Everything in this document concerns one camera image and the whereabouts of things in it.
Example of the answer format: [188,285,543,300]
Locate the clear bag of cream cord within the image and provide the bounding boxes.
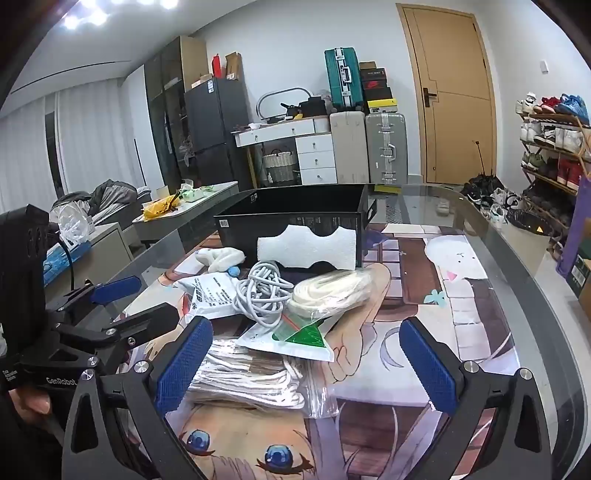
[285,268,384,324]

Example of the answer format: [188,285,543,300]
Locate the grey side table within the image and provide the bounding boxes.
[44,222,134,296]

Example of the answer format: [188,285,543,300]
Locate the grey coffee table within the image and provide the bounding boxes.
[131,181,241,245]

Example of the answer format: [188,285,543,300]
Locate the wooden shoe rack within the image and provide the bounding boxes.
[517,92,591,241]

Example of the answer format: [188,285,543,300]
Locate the white curtains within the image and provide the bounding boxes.
[0,76,158,208]

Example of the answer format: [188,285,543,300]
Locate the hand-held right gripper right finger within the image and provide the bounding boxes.
[398,316,555,480]

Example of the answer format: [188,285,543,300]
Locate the teal suitcase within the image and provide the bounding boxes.
[324,46,363,112]

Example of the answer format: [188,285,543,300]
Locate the silver suitcase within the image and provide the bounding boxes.
[365,112,409,186]

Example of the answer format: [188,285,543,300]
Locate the blue packet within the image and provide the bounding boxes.
[44,242,93,274]

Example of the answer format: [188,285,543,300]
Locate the green and white pack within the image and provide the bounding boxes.
[179,184,213,204]

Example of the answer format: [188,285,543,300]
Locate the beige suitcase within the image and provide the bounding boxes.
[329,111,370,184]

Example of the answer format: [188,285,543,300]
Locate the clear plastic bag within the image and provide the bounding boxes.
[51,203,95,245]

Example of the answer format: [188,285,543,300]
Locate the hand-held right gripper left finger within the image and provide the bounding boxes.
[65,316,215,480]

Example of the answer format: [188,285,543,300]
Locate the grey jacket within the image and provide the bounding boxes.
[88,180,139,217]

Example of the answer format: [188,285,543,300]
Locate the wicker basket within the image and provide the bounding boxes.
[262,150,298,183]

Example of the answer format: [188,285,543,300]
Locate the ceiling light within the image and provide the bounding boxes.
[60,0,181,31]

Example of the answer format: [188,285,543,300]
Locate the purple box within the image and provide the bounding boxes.
[556,173,591,289]

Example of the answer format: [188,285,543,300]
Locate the black storage box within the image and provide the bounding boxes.
[213,184,378,269]

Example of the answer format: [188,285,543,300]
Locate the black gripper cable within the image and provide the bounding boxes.
[58,233,77,291]

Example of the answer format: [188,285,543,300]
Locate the white foam piece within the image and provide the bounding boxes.
[256,224,360,271]

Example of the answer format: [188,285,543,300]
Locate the pile of shoes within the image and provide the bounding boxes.
[459,175,525,227]

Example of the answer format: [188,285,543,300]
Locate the white printed mailer bag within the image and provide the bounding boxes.
[172,272,259,326]

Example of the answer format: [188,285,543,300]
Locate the clear bag of white cords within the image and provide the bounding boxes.
[182,339,338,418]

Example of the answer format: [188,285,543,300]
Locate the white coiled cable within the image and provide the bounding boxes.
[233,261,296,326]

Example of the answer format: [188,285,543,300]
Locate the dark glass cabinet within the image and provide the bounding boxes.
[144,36,208,183]

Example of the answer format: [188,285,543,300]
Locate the person's left hand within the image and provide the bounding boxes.
[9,383,52,416]

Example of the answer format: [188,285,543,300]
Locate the yellow bag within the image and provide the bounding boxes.
[142,194,178,222]

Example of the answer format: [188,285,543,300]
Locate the wooden door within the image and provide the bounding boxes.
[397,4,497,185]

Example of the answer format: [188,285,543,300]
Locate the green and white packet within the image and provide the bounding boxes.
[236,318,335,363]

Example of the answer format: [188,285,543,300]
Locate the oval mirror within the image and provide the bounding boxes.
[256,86,309,121]

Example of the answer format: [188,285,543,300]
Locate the white dressing desk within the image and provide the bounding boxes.
[231,117,337,185]

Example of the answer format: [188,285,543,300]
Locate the trash bin with black bag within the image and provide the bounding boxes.
[505,210,555,278]

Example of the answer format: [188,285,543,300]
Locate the printed cartoon table mat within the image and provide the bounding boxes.
[115,222,522,480]

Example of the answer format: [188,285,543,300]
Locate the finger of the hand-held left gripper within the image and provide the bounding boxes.
[51,304,180,352]
[58,275,141,319]

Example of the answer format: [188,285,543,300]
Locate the black refrigerator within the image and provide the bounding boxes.
[184,76,252,190]

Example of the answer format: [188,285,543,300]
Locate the white fabric bundle blue tip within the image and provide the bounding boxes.
[196,247,245,278]

